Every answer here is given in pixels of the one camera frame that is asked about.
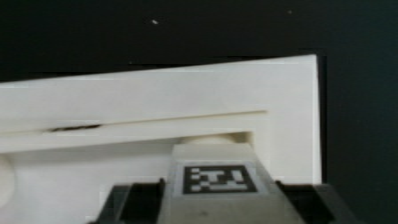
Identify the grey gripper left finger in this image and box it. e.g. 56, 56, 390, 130
88, 179, 166, 224

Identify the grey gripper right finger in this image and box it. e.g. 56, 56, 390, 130
276, 181, 360, 224

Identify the white leg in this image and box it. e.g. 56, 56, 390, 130
159, 135, 306, 224

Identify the white square table top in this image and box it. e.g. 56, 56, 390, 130
0, 55, 322, 224

